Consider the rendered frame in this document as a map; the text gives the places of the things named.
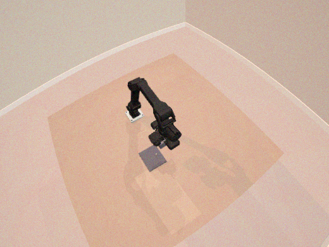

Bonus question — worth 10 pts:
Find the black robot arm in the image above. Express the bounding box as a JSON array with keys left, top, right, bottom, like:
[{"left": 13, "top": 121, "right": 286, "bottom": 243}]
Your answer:
[{"left": 126, "top": 77, "right": 182, "bottom": 147}]

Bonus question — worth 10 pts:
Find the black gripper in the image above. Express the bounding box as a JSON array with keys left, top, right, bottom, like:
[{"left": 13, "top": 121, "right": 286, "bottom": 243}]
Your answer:
[{"left": 151, "top": 120, "right": 180, "bottom": 150}]

